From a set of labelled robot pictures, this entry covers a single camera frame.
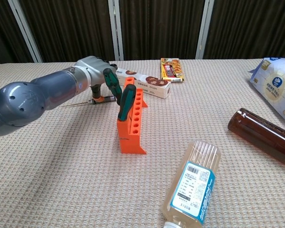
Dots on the yellow snack box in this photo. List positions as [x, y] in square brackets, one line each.
[172, 71]

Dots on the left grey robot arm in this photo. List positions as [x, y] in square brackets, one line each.
[38, 95]

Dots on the dark ribbed partition panel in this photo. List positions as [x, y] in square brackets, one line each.
[2, 31]
[251, 28]
[161, 28]
[69, 28]

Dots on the blue white tissue pack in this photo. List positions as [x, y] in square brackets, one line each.
[275, 83]

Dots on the orange screwdriver holder rack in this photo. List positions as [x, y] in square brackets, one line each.
[130, 142]

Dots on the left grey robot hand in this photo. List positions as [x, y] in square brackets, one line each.
[93, 70]

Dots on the brown plastic bottle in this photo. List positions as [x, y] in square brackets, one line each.
[259, 135]

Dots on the beige woven tablecloth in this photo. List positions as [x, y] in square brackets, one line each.
[61, 178]

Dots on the clear bottle with blue label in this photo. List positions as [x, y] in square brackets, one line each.
[192, 185]

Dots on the long white baking paper box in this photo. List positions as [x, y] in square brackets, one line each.
[154, 88]

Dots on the white partition frame post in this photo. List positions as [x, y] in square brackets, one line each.
[204, 31]
[115, 31]
[26, 33]

